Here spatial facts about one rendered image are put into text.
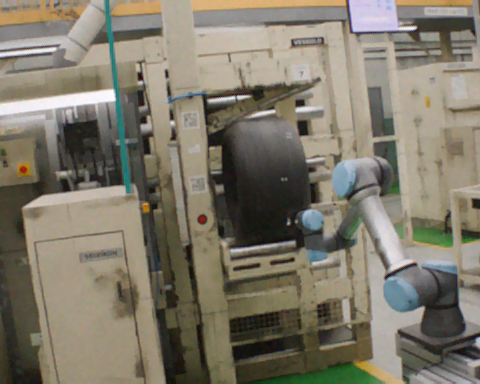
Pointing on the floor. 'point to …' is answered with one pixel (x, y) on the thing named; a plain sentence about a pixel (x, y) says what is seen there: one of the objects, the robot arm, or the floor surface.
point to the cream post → (203, 253)
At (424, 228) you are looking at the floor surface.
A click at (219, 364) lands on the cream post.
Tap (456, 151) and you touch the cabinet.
